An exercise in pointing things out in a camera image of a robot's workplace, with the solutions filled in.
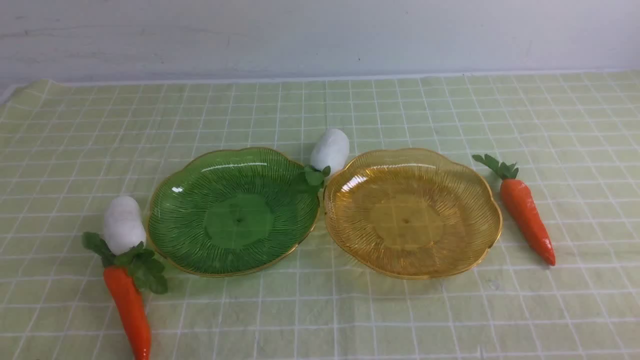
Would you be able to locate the green checked tablecloth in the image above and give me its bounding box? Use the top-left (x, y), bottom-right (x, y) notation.
top-left (0, 70), bottom-right (640, 360)

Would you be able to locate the white radish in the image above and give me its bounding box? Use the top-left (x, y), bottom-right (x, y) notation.
top-left (82, 196), bottom-right (169, 295)
top-left (300, 128), bottom-right (350, 188)

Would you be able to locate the orange carrot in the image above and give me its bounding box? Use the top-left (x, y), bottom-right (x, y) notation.
top-left (471, 153), bottom-right (556, 267)
top-left (103, 266), bottom-right (153, 360)

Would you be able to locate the amber ribbed glass plate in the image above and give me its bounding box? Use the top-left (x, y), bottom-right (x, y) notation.
top-left (323, 148), bottom-right (503, 280)

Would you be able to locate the green ribbed glass plate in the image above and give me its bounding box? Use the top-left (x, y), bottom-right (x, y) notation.
top-left (147, 146), bottom-right (324, 277)

